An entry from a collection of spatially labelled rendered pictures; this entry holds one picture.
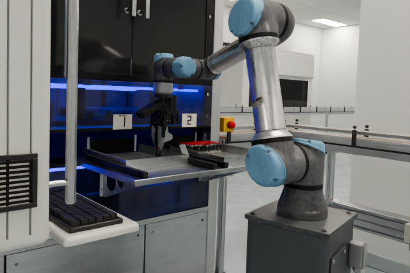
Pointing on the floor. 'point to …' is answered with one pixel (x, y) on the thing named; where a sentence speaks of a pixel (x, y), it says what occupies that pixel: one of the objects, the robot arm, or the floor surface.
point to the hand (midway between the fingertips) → (157, 146)
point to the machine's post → (213, 133)
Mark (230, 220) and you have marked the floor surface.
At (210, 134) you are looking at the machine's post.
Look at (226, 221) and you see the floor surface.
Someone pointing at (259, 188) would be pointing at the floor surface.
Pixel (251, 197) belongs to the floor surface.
